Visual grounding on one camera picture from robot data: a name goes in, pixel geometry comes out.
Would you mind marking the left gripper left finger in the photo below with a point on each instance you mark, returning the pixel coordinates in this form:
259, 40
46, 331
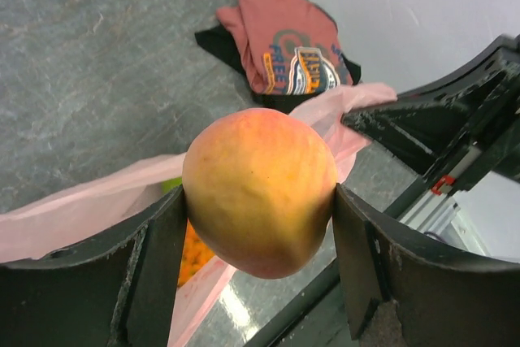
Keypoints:
116, 288

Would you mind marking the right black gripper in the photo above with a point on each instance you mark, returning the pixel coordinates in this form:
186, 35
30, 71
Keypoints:
429, 129

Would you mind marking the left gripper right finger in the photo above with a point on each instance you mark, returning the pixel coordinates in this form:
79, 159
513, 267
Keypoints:
404, 288

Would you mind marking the pineapple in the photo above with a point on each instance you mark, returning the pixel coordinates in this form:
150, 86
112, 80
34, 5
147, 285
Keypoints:
195, 255

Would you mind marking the pink plastic bag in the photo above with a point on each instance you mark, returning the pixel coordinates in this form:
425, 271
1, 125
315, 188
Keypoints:
76, 214

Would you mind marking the green apple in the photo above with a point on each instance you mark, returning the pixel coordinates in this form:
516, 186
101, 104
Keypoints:
169, 185

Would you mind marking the peach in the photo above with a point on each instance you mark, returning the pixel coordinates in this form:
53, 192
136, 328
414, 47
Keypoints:
259, 188

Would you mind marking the red printed t-shirt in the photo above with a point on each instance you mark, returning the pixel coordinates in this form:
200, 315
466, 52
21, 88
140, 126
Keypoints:
286, 47

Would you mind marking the black cloth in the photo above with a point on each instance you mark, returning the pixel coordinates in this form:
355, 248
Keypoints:
218, 42

